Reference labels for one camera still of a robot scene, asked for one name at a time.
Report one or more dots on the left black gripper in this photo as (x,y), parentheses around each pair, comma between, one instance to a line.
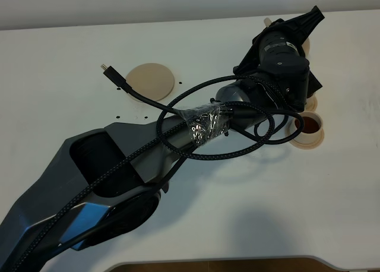
(277,51)

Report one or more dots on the beige ceramic teapot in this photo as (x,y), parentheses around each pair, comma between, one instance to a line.
(306,45)

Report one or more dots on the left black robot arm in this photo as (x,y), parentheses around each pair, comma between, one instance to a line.
(108,181)

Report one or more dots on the beige round teapot saucer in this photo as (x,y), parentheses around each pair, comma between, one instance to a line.
(151,80)

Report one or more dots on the far beige teacup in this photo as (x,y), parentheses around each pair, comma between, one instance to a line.
(311,103)

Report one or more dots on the beige teacup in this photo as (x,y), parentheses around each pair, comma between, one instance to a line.
(311,118)
(311,103)

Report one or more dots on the near beige cup saucer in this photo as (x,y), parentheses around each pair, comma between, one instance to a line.
(310,137)

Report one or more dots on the near beige teacup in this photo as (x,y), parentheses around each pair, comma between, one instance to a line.
(311,118)

